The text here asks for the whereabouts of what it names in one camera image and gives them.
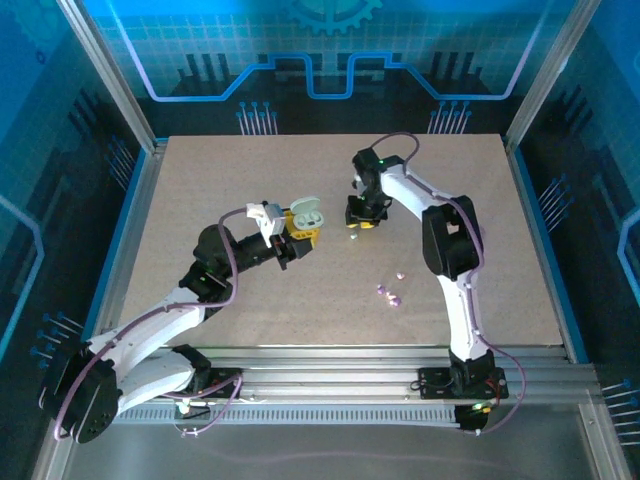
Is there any wide aluminium base rail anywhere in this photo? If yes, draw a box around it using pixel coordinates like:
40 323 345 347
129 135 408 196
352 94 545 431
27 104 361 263
139 344 596 401

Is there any aluminium frame post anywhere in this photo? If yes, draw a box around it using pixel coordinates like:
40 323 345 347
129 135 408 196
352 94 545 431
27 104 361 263
55 0 160 154
503 0 604 151

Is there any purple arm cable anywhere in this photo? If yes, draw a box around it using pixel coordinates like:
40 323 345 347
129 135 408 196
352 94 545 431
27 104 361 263
52 207 251 441
369 131 527 437

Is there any mint earbud charging case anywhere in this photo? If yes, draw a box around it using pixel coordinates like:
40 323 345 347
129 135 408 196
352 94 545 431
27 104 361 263
288 195 327 232

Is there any slotted grey cable duct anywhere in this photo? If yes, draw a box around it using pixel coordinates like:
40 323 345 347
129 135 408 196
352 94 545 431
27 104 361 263
107 402 464 427

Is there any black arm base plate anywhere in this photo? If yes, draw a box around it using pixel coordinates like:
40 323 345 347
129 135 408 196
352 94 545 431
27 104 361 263
418 367 509 401
152 367 245 401

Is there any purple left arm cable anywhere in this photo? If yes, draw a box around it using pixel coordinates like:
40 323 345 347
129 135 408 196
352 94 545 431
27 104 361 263
52 207 251 441

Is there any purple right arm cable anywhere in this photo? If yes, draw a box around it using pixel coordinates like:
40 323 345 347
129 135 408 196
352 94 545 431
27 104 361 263
369 131 527 437

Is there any aluminium side rail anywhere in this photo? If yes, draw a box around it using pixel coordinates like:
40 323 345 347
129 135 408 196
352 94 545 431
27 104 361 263
502 138 594 364
84 139 169 351

